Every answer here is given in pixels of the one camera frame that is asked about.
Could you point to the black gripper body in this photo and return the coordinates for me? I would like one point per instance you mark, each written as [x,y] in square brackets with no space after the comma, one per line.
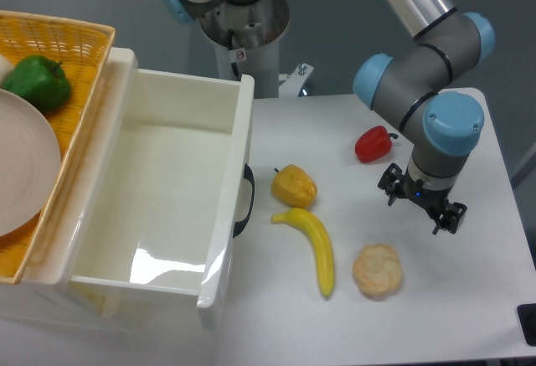
[428,192]

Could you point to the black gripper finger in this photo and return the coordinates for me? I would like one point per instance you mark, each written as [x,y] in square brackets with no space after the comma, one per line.
[448,217]
[392,183]

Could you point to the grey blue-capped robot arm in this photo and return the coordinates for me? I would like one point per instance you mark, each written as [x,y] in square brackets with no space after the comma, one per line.
[411,94]

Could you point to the round braided bread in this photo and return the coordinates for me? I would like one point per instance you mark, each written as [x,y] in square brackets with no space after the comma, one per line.
[377,270]

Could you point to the red bell pepper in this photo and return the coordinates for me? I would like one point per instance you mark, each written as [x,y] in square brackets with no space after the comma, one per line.
[374,144]

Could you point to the yellow banana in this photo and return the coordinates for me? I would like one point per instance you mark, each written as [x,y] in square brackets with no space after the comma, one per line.
[313,228]

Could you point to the yellow bell pepper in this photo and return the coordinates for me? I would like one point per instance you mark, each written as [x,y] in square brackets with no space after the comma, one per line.
[294,187]

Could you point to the black corner object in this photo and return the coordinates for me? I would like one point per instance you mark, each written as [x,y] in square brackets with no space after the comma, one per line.
[527,318]

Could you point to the white open drawer box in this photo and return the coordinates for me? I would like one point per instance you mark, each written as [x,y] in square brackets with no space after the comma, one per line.
[146,215]

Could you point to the pale pink plate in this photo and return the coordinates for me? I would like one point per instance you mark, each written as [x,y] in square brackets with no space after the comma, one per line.
[30,161]

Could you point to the green bell pepper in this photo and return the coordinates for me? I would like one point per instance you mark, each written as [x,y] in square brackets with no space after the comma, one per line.
[40,81]

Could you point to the white object in basket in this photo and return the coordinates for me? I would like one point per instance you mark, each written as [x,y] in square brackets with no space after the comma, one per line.
[6,67]

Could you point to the black drawer handle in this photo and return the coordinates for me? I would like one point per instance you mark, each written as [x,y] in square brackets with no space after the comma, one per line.
[247,199]

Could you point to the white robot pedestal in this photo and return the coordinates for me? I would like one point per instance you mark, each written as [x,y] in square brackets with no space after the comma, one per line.
[246,41]

